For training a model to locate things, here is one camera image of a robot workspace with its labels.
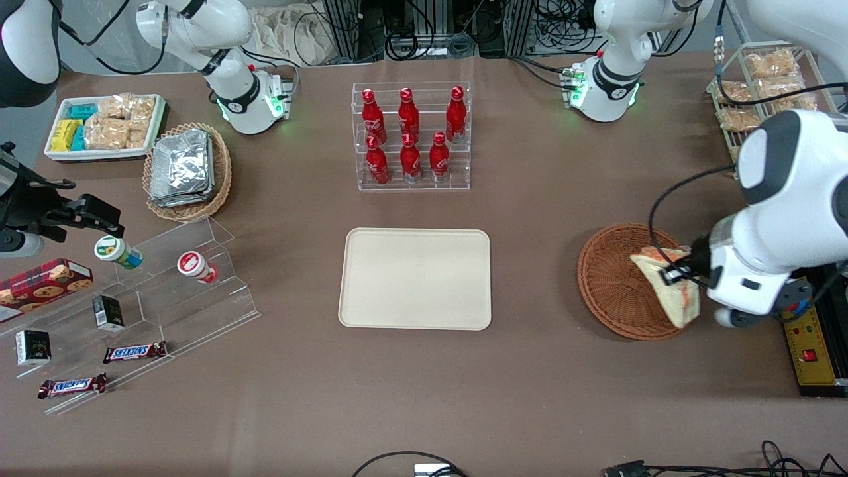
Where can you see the light oval wicker basket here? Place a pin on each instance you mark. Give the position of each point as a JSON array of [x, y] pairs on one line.
[[222, 169]]

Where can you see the clear-bagged pastry pack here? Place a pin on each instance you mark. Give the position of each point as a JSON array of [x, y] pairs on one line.
[[772, 64], [739, 119], [788, 91], [732, 91]]

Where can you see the red-lid yogurt cup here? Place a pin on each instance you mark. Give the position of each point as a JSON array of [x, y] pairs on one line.
[[193, 265]]

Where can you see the green-lid yogurt cup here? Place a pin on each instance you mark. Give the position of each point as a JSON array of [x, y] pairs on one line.
[[114, 250]]

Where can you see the beige cloth bag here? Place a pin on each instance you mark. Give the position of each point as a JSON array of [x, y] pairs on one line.
[[291, 36]]

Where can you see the yellow emergency stop box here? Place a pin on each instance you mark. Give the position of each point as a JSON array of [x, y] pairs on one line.
[[811, 351]]

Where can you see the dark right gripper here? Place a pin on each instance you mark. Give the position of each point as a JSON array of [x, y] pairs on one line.
[[34, 207]]

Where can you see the clear-bagged rice cracker pile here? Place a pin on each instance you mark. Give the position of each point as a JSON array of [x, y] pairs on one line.
[[119, 122]]

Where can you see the small black carton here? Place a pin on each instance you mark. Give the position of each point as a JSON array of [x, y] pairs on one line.
[[108, 313], [33, 348]]

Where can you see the teal snack packet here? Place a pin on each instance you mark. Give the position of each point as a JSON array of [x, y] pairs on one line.
[[79, 139], [83, 111]]

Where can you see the beige plastic serving tray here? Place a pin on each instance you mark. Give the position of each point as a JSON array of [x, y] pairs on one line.
[[415, 278]]

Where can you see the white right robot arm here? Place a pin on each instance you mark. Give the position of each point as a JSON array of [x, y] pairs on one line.
[[242, 99]]

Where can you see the red cola bottle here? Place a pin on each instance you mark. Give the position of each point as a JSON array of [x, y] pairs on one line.
[[373, 119], [456, 116], [439, 160], [377, 164], [409, 116], [411, 162]]

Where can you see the clear acrylic bottle rack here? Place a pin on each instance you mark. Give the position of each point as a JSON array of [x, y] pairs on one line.
[[424, 185]]

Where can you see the white rectangular snack tray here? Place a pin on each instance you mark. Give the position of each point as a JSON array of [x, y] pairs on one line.
[[99, 154]]

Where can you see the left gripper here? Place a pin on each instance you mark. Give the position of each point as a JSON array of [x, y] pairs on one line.
[[697, 254]]

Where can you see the brown round wicker basket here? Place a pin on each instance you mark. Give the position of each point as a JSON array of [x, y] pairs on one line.
[[609, 278]]

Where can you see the small white device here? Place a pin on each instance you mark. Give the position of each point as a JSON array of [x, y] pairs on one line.
[[430, 471]]

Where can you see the red tartan cookie box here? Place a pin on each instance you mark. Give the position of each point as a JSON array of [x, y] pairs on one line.
[[40, 285]]

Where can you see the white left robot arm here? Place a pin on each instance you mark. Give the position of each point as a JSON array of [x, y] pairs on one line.
[[619, 73]]

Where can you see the silver foil pack stack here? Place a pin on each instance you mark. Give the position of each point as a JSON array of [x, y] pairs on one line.
[[182, 169]]

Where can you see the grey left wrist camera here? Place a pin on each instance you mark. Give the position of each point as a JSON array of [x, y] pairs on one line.
[[729, 318]]

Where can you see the triangle sandwich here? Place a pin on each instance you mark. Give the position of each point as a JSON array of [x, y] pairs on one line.
[[679, 301]]

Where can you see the yellow snack packet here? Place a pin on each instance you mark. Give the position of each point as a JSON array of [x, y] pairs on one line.
[[65, 136]]

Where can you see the brown snickers bar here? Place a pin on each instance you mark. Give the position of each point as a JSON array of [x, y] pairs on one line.
[[71, 386], [134, 352]]

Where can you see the clear acrylic step display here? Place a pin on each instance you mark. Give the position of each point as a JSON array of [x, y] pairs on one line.
[[192, 311]]

